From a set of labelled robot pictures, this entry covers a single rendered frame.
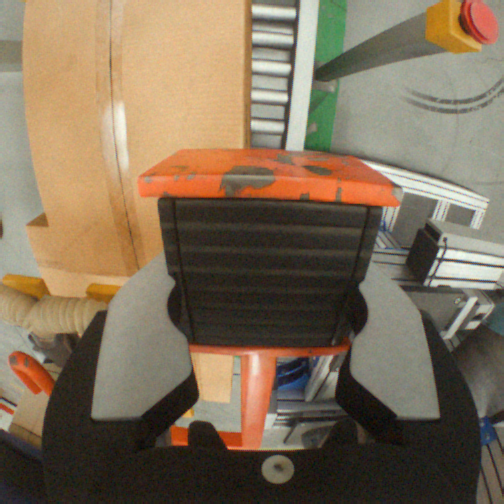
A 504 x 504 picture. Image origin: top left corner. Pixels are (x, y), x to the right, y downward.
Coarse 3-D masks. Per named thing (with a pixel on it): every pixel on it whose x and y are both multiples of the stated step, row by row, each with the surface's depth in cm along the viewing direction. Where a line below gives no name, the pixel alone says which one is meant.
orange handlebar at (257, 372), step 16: (16, 352) 20; (16, 368) 19; (32, 368) 20; (256, 368) 14; (272, 368) 15; (32, 384) 22; (48, 384) 21; (256, 384) 15; (272, 384) 16; (256, 400) 17; (256, 416) 18; (176, 432) 25; (224, 432) 25; (240, 432) 25; (256, 432) 21; (240, 448) 24; (256, 448) 24
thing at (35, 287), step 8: (8, 280) 29; (16, 280) 29; (24, 280) 29; (32, 280) 29; (40, 280) 29; (16, 288) 29; (24, 288) 29; (32, 288) 29; (40, 288) 29; (32, 296) 30; (40, 296) 29
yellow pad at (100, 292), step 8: (88, 288) 29; (96, 288) 29; (104, 288) 29; (112, 288) 29; (88, 296) 29; (96, 296) 28; (104, 296) 28; (112, 296) 28; (192, 408) 46; (184, 416) 45; (192, 416) 46
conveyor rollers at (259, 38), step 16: (256, 16) 52; (272, 16) 52; (288, 16) 51; (256, 32) 54; (272, 32) 54; (288, 48) 58; (256, 64) 59; (272, 64) 59; (288, 64) 59; (256, 96) 64; (272, 96) 64; (256, 128) 69; (272, 128) 69
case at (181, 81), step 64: (64, 0) 20; (128, 0) 23; (192, 0) 24; (64, 64) 27; (128, 64) 28; (192, 64) 29; (64, 128) 33; (128, 128) 34; (192, 128) 34; (64, 192) 39; (128, 192) 39; (64, 256) 46; (128, 256) 46
